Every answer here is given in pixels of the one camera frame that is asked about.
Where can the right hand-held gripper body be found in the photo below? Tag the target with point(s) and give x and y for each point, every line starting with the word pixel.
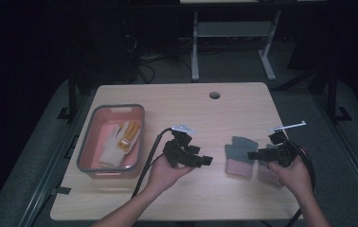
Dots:
pixel 283 153

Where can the black metal stand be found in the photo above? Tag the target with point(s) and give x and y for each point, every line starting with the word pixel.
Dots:
pixel 72 94
pixel 331 94

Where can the cream and yellow glove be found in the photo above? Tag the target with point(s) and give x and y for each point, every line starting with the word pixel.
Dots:
pixel 129 135
pixel 112 151

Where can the person's right hand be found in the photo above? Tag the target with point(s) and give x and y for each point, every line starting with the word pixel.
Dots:
pixel 294 178

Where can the pink basket with grey rim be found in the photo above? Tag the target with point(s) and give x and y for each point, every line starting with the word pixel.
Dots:
pixel 95 142

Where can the person's left hand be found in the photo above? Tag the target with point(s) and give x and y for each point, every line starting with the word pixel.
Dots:
pixel 161 176

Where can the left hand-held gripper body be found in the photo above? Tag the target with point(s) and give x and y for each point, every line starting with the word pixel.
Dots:
pixel 177 149

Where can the white metal desk frame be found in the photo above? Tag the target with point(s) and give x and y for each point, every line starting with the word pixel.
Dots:
pixel 230 30

